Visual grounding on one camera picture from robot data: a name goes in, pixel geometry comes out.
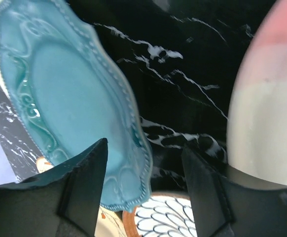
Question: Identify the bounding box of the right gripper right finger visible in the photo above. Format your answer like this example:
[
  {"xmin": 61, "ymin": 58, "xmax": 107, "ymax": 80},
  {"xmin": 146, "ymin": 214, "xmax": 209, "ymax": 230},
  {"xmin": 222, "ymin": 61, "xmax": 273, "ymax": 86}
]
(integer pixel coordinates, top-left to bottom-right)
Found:
[{"xmin": 181, "ymin": 143, "xmax": 287, "ymax": 237}]

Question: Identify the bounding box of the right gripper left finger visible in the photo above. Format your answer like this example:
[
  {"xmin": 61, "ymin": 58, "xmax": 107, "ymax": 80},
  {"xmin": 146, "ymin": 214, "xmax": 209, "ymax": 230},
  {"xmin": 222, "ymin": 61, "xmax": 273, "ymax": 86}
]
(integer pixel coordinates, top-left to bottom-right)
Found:
[{"xmin": 0, "ymin": 138, "xmax": 108, "ymax": 237}]

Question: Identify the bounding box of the teal embossed plate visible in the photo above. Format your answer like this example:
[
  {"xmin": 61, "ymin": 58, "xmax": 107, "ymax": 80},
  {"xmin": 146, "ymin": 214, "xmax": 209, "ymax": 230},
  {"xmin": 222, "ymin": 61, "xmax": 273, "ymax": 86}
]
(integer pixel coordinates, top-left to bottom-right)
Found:
[{"xmin": 0, "ymin": 0, "xmax": 152, "ymax": 212}]

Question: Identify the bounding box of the cream leaf pattern plate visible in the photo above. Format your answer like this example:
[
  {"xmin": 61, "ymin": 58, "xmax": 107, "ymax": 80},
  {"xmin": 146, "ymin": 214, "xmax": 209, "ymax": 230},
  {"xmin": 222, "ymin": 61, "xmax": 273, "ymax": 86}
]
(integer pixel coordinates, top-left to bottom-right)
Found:
[{"xmin": 36, "ymin": 157, "xmax": 126, "ymax": 237}]

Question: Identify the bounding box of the white petal pattern bowl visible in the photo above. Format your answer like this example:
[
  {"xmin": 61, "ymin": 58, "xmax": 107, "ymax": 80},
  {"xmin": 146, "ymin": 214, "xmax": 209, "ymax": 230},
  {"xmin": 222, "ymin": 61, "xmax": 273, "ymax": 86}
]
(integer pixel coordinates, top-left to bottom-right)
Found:
[{"xmin": 122, "ymin": 192, "xmax": 197, "ymax": 237}]

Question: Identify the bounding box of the pink and cream plate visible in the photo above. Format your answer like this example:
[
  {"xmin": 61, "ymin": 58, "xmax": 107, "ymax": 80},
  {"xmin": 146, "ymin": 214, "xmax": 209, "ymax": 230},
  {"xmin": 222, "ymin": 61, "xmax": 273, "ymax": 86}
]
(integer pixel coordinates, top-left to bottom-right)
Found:
[{"xmin": 227, "ymin": 0, "xmax": 287, "ymax": 185}]

